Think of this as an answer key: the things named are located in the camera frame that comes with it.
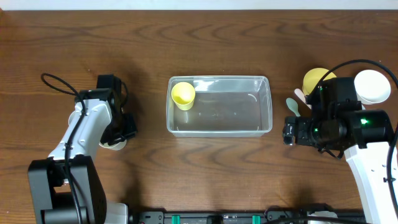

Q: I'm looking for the cream plastic cup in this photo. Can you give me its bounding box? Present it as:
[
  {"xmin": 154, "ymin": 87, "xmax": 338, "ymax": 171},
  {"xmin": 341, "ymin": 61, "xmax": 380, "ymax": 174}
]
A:
[{"xmin": 99, "ymin": 140, "xmax": 127, "ymax": 151}]

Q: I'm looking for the yellow plastic cup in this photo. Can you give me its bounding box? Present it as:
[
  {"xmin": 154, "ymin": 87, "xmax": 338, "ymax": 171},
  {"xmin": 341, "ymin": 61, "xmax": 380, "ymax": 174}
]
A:
[{"xmin": 171, "ymin": 82, "xmax": 196, "ymax": 111}]

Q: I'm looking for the grey plastic cup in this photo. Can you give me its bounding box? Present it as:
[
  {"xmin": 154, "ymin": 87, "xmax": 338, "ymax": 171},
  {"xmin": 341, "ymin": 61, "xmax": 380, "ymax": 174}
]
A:
[{"xmin": 68, "ymin": 111, "xmax": 76, "ymax": 125}]

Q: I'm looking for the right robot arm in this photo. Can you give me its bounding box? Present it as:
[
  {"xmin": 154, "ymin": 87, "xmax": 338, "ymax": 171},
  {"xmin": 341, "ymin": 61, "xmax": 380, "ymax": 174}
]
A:
[{"xmin": 282, "ymin": 78, "xmax": 397, "ymax": 223}]

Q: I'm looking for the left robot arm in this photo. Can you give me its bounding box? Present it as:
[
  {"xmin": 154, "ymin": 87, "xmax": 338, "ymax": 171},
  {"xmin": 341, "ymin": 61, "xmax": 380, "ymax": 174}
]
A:
[{"xmin": 28, "ymin": 75, "xmax": 137, "ymax": 223}]

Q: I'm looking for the clear plastic container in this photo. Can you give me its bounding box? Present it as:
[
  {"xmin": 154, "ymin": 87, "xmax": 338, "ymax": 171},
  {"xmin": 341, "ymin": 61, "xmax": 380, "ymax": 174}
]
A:
[{"xmin": 166, "ymin": 75, "xmax": 273, "ymax": 138}]

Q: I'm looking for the mint green plastic spoon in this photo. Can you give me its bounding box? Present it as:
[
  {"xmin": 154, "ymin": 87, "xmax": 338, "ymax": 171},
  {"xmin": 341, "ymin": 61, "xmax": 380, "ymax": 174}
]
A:
[{"xmin": 285, "ymin": 98, "xmax": 300, "ymax": 117}]

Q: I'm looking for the yellow plastic bowl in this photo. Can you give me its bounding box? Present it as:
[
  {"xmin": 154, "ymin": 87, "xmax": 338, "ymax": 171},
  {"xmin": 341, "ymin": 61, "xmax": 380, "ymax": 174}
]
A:
[{"xmin": 302, "ymin": 68, "xmax": 328, "ymax": 95}]

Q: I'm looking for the white plastic bowl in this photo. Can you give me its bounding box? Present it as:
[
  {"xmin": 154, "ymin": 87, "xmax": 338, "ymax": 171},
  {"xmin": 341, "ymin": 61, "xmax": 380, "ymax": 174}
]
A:
[{"xmin": 354, "ymin": 70, "xmax": 391, "ymax": 105}]

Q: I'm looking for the left black cable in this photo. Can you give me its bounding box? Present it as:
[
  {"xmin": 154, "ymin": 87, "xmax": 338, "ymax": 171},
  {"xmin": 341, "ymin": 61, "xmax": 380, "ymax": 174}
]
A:
[{"xmin": 40, "ymin": 73, "xmax": 130, "ymax": 224}]

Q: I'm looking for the black cable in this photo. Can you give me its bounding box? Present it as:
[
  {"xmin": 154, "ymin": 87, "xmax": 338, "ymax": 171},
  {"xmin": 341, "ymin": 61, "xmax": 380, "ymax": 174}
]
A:
[
  {"xmin": 40, "ymin": 73, "xmax": 130, "ymax": 224},
  {"xmin": 310, "ymin": 58, "xmax": 398, "ymax": 218}
]

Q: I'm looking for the black mounting rail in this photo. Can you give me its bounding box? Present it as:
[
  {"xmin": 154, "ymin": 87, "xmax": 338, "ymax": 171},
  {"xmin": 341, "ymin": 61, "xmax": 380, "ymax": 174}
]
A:
[{"xmin": 127, "ymin": 204, "xmax": 366, "ymax": 224}]

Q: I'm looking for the right black cable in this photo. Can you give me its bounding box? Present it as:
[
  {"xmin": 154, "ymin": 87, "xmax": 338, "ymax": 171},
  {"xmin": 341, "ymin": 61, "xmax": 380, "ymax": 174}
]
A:
[{"xmin": 310, "ymin": 58, "xmax": 398, "ymax": 218}]

